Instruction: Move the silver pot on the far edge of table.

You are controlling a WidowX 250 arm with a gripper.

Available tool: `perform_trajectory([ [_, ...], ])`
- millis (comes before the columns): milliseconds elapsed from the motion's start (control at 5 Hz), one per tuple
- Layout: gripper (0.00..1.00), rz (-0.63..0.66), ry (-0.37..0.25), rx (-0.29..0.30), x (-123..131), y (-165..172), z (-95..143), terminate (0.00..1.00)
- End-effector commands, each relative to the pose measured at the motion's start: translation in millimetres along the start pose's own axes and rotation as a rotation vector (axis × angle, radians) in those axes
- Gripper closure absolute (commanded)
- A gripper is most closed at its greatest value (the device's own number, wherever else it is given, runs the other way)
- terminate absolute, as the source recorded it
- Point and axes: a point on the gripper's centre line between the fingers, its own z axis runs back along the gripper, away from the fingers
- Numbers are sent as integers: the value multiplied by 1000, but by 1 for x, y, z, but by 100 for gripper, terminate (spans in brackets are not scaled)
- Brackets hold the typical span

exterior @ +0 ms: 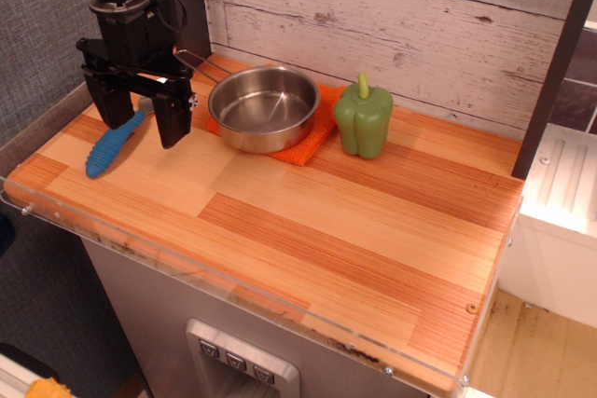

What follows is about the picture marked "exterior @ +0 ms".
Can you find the clear acrylic table guard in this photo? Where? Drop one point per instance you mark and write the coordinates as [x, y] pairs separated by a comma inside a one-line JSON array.
[[393, 266]]

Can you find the white ridged sink unit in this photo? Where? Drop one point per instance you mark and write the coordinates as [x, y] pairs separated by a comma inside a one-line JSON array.
[[550, 260]]

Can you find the orange cloth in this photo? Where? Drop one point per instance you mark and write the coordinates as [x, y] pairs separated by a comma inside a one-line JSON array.
[[324, 124]]

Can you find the green toy bell pepper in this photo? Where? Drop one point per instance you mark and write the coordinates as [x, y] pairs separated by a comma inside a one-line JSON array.
[[362, 114]]

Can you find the blue handled spoon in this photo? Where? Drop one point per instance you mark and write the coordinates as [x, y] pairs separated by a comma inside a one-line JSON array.
[[107, 148]]

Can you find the silver dispenser panel with buttons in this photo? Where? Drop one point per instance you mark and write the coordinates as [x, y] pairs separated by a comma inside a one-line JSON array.
[[230, 367]]

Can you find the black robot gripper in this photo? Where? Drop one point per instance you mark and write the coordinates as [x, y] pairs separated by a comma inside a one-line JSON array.
[[135, 54]]

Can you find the yellow orange object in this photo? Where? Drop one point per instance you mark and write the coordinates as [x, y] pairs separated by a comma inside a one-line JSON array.
[[47, 388]]

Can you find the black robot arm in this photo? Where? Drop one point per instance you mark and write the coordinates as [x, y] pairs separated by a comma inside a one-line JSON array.
[[135, 54]]

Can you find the dark post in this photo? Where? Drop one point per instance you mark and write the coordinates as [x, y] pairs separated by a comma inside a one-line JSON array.
[[564, 51], [186, 2]]

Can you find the dark right post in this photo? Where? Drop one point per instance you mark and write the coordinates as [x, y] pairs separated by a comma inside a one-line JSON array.
[[564, 51]]

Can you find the silver steel pot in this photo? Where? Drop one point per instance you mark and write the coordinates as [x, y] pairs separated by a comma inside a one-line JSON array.
[[263, 109]]

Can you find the dark left post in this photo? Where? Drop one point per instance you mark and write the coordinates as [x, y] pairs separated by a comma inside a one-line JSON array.
[[186, 2]]

